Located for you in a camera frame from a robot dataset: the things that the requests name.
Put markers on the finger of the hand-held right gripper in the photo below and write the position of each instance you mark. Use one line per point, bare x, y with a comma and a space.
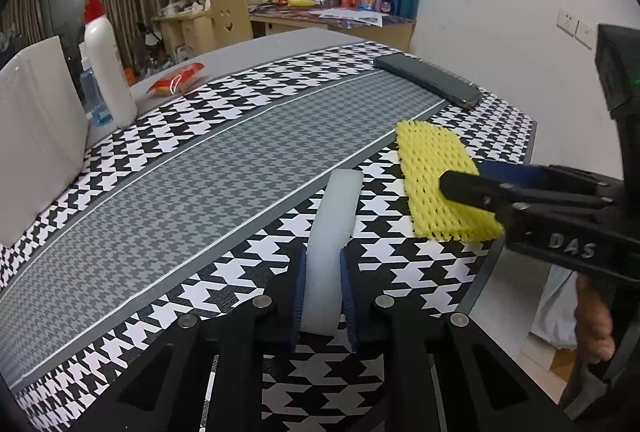
470, 192
510, 172

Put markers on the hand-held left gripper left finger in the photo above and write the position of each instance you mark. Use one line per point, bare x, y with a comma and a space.
299, 292

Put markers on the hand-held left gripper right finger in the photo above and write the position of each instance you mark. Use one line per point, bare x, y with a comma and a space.
348, 297

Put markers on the yellow foam net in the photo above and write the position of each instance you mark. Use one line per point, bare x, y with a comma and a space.
430, 157

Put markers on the white foam strip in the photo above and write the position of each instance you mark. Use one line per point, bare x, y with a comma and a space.
332, 222

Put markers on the white foam box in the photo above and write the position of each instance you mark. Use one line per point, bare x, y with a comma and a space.
35, 137

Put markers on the person's right hand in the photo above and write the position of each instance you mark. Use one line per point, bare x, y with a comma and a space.
592, 322

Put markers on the dark grey flat case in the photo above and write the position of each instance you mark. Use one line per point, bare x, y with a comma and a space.
430, 79

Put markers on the white papers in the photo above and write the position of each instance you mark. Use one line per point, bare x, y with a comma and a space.
345, 16

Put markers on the desk with purple cover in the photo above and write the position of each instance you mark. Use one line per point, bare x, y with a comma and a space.
300, 24

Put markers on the red snack packet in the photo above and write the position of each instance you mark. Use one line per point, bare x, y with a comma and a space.
175, 82

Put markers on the yellow tube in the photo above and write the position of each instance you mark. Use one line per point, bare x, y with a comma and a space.
300, 3

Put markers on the wooden chair with smiley cutout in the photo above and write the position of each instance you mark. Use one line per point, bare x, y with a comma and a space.
230, 19

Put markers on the small clear bottle blue label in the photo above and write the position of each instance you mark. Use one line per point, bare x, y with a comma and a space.
92, 97

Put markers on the white lotion bottle red pump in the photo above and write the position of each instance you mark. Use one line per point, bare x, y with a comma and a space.
107, 72

